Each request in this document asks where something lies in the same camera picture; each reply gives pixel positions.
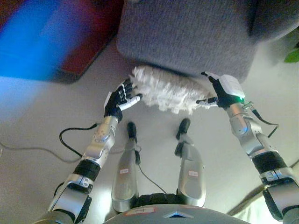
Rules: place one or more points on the silver left robot leg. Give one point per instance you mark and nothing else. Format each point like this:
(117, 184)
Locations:
(125, 177)

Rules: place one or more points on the grey fabric armchair sofa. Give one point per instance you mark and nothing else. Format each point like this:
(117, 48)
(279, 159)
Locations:
(187, 35)

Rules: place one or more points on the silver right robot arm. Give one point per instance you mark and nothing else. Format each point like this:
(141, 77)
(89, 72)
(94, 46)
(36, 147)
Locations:
(259, 140)

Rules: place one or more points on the grey robot torso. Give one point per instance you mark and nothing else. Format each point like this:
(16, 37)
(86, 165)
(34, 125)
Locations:
(163, 214)

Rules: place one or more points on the green leafy potted plant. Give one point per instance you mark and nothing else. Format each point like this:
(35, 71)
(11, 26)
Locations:
(293, 56)

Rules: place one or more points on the silver right robot leg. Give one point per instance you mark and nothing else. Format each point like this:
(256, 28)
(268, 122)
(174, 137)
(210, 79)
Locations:
(191, 175)

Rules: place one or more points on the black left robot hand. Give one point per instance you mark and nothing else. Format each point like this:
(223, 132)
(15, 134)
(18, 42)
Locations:
(115, 100)

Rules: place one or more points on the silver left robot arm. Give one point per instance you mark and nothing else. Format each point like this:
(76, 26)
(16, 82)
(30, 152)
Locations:
(98, 147)

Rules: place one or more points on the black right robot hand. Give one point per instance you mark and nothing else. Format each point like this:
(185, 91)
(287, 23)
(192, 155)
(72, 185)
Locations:
(227, 91)

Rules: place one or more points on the white fringed pillow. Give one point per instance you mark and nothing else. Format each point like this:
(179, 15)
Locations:
(170, 93)

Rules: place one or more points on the silver robot leg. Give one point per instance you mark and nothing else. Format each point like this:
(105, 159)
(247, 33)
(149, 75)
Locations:
(125, 177)
(191, 175)

